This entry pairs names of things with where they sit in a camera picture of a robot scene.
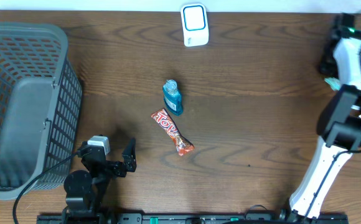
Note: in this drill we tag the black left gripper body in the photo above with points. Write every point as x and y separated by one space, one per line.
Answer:
114 169

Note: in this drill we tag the red Top chocolate bar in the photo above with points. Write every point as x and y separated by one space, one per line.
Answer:
165 121

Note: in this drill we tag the light blue wet wipes pack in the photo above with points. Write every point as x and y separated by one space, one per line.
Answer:
333 83

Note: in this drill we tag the blue mouthwash bottle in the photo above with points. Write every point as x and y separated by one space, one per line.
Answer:
172 97

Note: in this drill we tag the grey plastic shopping basket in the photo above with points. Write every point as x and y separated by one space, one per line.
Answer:
40 101

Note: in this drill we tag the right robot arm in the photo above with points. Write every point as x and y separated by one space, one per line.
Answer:
338 127

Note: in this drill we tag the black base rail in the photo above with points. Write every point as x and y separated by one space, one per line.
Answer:
138 218

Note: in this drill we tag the white barcode scanner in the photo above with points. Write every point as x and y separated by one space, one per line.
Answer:
194 25

